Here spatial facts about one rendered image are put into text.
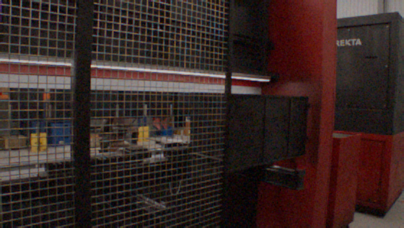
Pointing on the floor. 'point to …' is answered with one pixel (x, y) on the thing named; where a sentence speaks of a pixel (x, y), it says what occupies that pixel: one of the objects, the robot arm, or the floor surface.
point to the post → (82, 112)
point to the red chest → (343, 180)
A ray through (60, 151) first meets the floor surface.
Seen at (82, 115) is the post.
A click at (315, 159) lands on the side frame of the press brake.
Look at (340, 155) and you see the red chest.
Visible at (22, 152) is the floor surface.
